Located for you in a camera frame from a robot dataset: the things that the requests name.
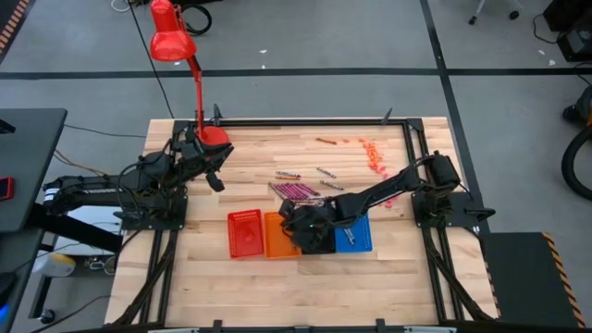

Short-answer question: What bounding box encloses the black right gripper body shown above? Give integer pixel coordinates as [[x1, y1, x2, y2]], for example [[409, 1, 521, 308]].
[[278, 198, 338, 250]]

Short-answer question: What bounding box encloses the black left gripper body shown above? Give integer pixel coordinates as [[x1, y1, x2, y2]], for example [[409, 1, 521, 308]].
[[178, 129, 227, 193]]

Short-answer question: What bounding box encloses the orange plastic basket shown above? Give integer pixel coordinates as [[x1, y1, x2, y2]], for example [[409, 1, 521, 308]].
[[263, 211, 302, 260]]

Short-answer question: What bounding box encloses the blue plastic basket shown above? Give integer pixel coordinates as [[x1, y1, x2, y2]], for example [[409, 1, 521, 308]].
[[333, 213, 374, 254]]

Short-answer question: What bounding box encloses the red plastic basket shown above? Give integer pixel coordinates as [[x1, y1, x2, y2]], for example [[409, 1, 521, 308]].
[[227, 208, 265, 259]]

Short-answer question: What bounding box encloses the red desk lamp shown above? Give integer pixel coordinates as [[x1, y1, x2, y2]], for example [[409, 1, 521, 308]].
[[148, 0, 231, 148]]

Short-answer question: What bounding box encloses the white box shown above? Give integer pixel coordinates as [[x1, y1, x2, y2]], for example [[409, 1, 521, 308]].
[[68, 205, 127, 256]]

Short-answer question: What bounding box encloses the black desk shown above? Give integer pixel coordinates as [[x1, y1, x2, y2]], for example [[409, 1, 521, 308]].
[[0, 107, 69, 235]]

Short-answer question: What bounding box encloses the white yellow round device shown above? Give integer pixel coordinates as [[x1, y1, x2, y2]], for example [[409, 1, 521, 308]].
[[34, 253, 77, 278]]

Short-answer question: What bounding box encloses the black hazard-striped platform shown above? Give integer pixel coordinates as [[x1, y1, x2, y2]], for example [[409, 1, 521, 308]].
[[479, 231, 587, 330]]

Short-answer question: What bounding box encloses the hazard-striped floor mat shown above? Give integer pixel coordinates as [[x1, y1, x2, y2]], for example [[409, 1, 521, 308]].
[[0, 0, 31, 53]]

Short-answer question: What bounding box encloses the office chair wheeled base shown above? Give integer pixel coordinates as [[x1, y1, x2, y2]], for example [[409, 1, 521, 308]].
[[468, 0, 522, 26]]

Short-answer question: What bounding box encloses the yellow gray vacuum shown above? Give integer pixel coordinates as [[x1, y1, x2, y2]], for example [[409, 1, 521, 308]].
[[562, 85, 592, 127]]

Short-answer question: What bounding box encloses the black equipment case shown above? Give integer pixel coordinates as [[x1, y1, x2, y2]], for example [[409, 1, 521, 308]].
[[543, 0, 592, 64]]

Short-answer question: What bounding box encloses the black lamp cord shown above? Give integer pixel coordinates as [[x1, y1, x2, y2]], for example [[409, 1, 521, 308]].
[[127, 0, 176, 120]]

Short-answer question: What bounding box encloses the black floor cable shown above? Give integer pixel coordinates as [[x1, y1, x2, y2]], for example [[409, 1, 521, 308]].
[[63, 123, 148, 139]]

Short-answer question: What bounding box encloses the coiled black cable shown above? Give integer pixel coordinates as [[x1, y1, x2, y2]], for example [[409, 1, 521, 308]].
[[183, 3, 214, 37]]

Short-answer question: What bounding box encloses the black hose loop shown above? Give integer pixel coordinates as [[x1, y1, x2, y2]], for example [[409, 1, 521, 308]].
[[561, 125, 592, 203]]

